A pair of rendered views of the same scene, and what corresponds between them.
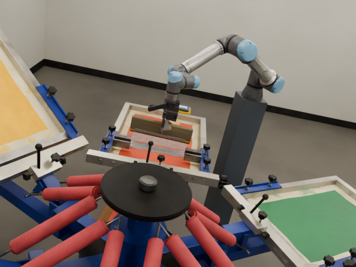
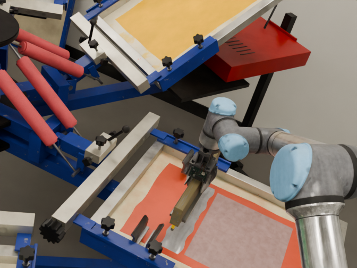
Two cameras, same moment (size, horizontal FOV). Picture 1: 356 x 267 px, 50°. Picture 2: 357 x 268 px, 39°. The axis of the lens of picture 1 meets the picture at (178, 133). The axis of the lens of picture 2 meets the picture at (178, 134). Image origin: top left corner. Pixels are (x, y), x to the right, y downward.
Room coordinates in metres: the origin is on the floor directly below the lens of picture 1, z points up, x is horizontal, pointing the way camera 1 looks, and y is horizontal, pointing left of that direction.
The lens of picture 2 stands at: (2.18, -1.13, 2.19)
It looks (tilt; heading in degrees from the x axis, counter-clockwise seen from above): 36 degrees down; 105
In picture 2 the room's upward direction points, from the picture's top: 17 degrees clockwise
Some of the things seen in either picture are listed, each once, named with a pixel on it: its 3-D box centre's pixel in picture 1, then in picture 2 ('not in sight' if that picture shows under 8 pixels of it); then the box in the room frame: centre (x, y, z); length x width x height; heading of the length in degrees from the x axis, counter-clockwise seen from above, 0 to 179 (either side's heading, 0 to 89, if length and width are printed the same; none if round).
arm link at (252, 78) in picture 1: (258, 74); not in sight; (2.57, -0.46, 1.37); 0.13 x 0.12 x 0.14; 40
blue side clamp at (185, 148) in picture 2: (107, 145); (192, 156); (1.86, 0.37, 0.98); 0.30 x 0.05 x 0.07; 2
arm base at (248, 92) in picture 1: (253, 90); not in sight; (2.57, -0.45, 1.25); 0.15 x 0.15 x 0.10
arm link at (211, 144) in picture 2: (171, 95); (213, 138); (1.97, 0.08, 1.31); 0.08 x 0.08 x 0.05
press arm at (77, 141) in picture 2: not in sight; (85, 150); (1.55, 0.08, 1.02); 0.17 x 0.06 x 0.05; 2
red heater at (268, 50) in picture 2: not in sight; (241, 43); (1.72, 1.32, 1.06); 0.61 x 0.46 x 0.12; 62
